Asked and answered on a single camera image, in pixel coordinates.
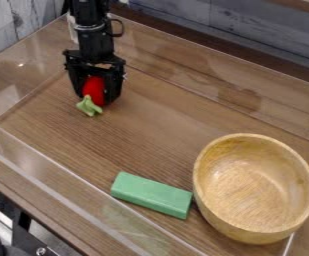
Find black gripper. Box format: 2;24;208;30
62;49;126;105

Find red plush strawberry toy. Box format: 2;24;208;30
77;76;106;117

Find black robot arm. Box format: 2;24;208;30
63;0;126;107

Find clear acrylic tray walls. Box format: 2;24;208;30
0;20;309;256

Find green rectangular block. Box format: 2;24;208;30
111;172;193;220

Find wooden bowl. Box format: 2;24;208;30
193;133;309;245

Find black device with knob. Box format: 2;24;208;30
0;235;59;256

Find clear acrylic corner bracket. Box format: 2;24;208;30
66;13;79;45

